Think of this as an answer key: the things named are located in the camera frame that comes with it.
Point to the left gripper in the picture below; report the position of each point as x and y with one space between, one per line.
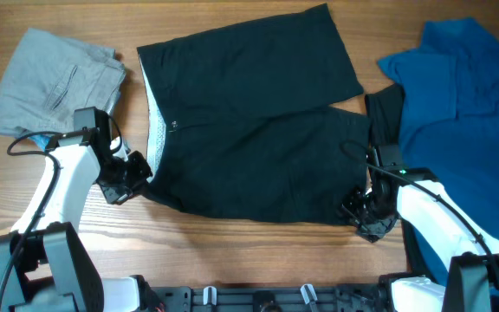
143 172

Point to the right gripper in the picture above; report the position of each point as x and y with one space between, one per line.
371 231

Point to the black shorts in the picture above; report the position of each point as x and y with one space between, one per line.
246 122

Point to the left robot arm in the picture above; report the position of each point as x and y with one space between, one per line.
43 263

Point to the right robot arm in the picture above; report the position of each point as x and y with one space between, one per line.
470 254

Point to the black garment under shirt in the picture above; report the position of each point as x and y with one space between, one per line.
384 108

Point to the folded grey shorts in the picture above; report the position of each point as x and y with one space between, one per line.
49 77

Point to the blue polo shirt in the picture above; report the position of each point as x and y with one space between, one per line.
450 117

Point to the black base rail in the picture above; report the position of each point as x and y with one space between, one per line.
359 297

